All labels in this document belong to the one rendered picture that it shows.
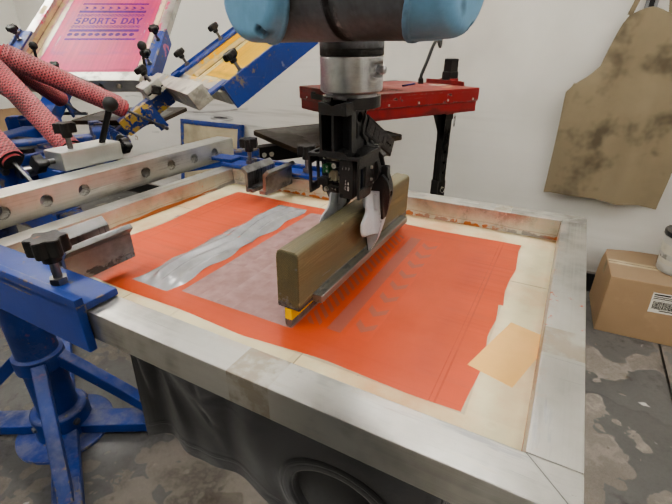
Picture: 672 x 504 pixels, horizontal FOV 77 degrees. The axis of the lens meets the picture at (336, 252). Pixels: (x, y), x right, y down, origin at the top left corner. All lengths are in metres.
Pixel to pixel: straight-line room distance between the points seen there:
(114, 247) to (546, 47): 2.23
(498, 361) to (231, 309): 0.32
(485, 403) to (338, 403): 0.15
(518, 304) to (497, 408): 0.19
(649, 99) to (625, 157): 0.26
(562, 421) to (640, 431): 1.60
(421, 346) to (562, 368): 0.14
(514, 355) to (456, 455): 0.19
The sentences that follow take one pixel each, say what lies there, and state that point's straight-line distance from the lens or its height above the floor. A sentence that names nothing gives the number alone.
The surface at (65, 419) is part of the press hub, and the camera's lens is 1.80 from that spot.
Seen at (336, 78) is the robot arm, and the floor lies 1.22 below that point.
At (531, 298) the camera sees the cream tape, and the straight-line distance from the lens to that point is 0.62.
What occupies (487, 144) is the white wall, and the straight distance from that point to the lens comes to 2.58.
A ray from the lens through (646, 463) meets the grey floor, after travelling 1.89.
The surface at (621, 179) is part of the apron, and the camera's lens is 2.51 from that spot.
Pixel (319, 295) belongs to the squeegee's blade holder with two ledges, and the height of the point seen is 0.99.
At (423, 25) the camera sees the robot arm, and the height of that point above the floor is 1.27.
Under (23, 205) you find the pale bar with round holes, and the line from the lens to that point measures 0.86.
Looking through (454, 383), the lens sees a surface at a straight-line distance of 0.45.
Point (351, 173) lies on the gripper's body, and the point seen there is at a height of 1.12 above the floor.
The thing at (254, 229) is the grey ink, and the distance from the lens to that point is 0.77.
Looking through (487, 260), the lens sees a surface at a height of 0.95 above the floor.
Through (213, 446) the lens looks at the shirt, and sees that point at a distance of 0.71.
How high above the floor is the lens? 1.25
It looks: 26 degrees down
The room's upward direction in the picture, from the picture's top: straight up
